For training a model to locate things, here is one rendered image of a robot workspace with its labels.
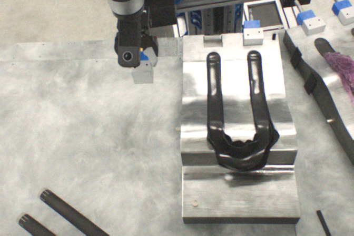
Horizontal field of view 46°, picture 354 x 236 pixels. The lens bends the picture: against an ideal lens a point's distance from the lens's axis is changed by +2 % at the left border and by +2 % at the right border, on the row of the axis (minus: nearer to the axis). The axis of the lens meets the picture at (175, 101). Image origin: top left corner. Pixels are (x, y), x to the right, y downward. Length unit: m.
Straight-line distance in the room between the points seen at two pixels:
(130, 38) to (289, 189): 0.49
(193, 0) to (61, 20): 1.25
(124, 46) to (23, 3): 1.90
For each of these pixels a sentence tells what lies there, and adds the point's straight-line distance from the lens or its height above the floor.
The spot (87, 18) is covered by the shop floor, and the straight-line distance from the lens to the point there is 2.52.
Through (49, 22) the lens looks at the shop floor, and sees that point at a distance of 2.58.
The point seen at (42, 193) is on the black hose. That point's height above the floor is 0.83.
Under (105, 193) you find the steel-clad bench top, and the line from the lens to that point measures 1.07.
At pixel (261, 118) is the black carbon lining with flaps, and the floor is 0.91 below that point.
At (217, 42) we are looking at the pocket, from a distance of 1.18.
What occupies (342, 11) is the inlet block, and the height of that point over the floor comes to 0.88.
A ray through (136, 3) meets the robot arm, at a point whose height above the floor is 1.18.
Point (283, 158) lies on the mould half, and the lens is 0.97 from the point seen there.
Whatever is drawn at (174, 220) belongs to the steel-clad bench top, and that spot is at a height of 0.80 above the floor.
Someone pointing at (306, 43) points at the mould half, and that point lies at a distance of 1.21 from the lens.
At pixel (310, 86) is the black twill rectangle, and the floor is 0.83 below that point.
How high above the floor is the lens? 1.79
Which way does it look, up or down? 59 degrees down
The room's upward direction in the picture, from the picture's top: 10 degrees counter-clockwise
